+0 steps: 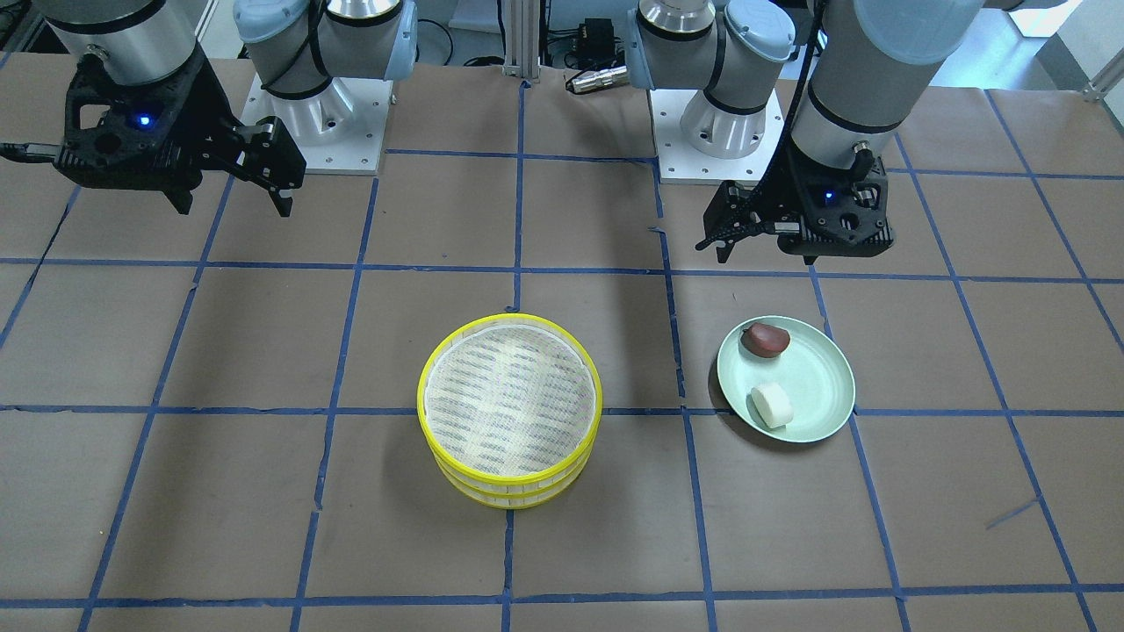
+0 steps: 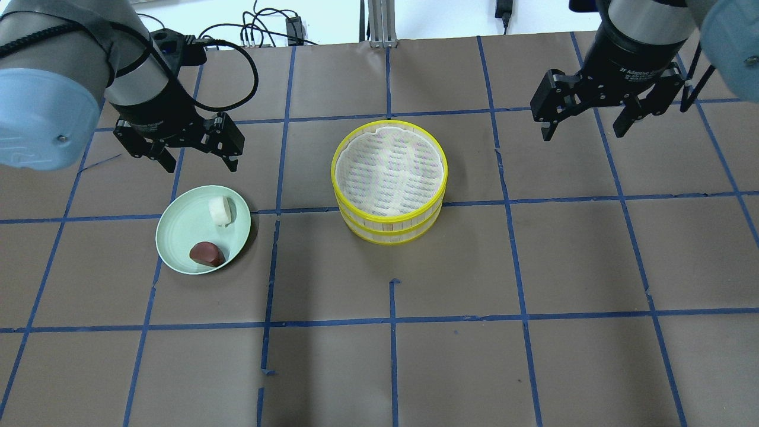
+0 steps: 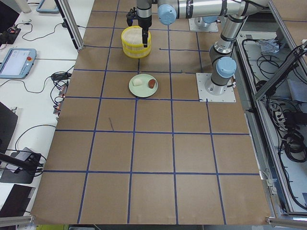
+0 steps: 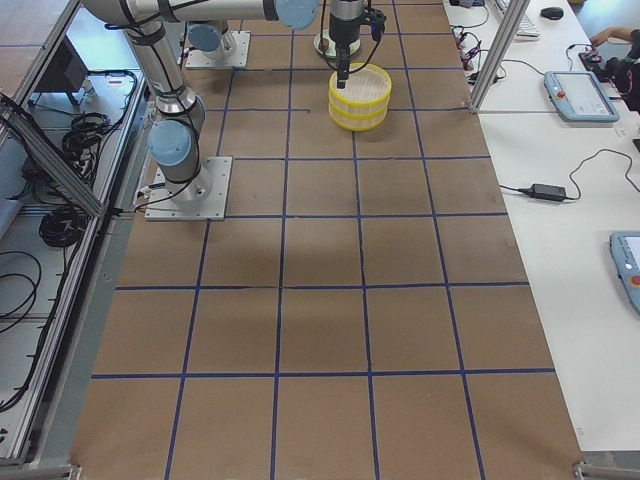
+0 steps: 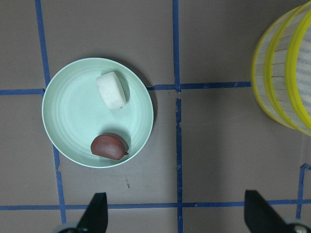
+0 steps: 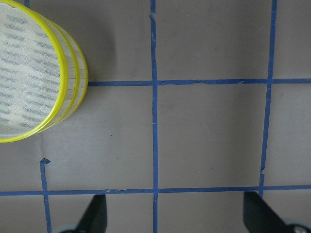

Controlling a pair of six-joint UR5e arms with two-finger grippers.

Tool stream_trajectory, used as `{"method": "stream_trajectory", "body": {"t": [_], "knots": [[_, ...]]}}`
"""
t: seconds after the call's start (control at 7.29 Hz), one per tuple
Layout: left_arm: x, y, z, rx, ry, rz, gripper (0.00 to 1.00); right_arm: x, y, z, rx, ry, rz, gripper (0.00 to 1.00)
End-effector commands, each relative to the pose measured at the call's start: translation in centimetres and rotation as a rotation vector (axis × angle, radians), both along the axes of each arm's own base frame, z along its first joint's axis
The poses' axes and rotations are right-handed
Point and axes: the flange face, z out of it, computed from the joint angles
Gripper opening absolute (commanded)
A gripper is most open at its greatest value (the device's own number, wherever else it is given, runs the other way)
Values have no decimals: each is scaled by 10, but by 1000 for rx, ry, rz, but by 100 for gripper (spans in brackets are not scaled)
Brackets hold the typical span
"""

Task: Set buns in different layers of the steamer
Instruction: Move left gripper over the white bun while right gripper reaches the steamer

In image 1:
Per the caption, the black power adapter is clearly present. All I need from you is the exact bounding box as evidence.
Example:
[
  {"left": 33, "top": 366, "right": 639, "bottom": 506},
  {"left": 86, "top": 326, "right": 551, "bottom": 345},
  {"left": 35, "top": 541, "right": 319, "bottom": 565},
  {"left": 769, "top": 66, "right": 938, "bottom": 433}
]
[{"left": 554, "top": 18, "right": 617, "bottom": 67}]

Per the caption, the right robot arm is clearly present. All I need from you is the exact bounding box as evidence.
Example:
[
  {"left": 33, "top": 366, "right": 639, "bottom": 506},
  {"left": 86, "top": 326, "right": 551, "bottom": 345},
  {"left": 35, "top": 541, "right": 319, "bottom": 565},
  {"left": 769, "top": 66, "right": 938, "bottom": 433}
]
[{"left": 3, "top": 1, "right": 418, "bottom": 217}]

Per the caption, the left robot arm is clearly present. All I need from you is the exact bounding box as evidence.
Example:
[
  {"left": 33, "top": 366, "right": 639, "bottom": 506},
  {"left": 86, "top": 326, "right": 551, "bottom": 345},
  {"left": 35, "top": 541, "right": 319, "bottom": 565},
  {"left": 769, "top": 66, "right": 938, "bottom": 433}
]
[{"left": 625, "top": 1, "right": 984, "bottom": 264}]

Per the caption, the silver flashlight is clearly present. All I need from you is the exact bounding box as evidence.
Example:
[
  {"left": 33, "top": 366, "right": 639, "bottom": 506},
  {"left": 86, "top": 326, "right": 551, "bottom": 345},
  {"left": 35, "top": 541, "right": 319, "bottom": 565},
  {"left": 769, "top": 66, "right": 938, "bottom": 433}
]
[{"left": 565, "top": 67, "right": 629, "bottom": 94}]

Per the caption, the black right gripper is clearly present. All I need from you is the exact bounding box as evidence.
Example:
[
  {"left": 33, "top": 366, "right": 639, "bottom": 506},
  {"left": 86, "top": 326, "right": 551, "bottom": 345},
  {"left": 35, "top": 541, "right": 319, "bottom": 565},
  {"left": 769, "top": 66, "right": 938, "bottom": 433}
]
[{"left": 54, "top": 47, "right": 306, "bottom": 219}]

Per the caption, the yellow steamer layer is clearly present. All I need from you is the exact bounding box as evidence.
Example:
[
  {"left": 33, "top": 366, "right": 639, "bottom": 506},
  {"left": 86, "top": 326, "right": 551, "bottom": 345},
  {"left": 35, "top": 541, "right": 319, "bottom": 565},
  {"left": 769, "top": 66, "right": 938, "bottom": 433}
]
[
  {"left": 435, "top": 449, "right": 593, "bottom": 509},
  {"left": 416, "top": 313, "right": 602, "bottom": 485}
]

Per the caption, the white steamed bun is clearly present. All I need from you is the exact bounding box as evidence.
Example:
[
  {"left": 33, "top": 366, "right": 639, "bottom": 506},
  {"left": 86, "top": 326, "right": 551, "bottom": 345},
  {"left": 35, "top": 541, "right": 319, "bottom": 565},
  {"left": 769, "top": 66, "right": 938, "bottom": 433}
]
[{"left": 747, "top": 383, "right": 795, "bottom": 428}]

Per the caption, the reddish brown bun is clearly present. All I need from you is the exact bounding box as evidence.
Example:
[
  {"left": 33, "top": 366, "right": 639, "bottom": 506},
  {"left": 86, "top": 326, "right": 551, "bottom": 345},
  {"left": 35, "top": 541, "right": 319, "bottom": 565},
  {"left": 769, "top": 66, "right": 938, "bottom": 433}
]
[{"left": 738, "top": 320, "right": 791, "bottom": 359}]

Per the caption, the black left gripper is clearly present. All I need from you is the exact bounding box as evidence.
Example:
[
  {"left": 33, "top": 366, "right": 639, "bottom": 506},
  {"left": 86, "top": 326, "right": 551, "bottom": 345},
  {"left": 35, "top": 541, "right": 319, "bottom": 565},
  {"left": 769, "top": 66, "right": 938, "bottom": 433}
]
[{"left": 695, "top": 141, "right": 895, "bottom": 264}]

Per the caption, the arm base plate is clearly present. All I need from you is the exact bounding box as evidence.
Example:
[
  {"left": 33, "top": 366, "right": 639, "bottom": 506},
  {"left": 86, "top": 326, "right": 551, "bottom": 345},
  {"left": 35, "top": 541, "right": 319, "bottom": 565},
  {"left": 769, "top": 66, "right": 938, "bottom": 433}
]
[
  {"left": 649, "top": 90, "right": 785, "bottom": 187},
  {"left": 242, "top": 76, "right": 395, "bottom": 177}
]

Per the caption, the light green plate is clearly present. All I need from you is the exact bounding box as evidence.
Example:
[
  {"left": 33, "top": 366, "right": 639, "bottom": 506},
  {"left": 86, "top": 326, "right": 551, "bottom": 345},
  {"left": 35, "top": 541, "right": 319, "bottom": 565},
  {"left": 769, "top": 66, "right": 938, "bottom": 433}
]
[{"left": 716, "top": 315, "right": 856, "bottom": 443}]

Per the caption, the aluminium frame post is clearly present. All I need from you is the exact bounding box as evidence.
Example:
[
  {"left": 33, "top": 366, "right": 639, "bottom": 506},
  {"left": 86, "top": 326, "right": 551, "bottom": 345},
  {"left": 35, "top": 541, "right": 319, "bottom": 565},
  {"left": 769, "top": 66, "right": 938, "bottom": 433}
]
[{"left": 501, "top": 1, "right": 544, "bottom": 84}]

